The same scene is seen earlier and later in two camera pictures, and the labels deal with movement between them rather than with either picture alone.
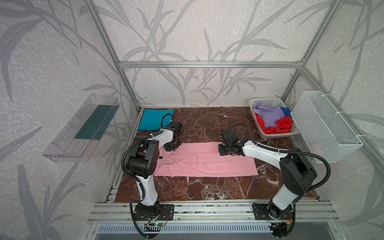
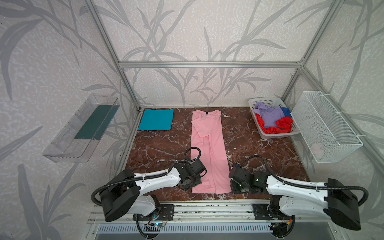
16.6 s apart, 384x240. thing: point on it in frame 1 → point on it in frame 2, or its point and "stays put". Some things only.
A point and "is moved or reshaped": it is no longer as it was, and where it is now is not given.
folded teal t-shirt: x=154 y=119 stays put
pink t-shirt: x=201 y=159 is moved or reshaped
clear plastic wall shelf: x=78 y=137 stays put
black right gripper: x=224 y=149 → x=235 y=183
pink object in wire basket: x=317 y=148 stays put
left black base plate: x=159 y=212 stays put
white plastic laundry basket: x=273 y=118 stays put
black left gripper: x=170 y=145 → x=188 y=182
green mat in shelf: x=97 y=124 stays put
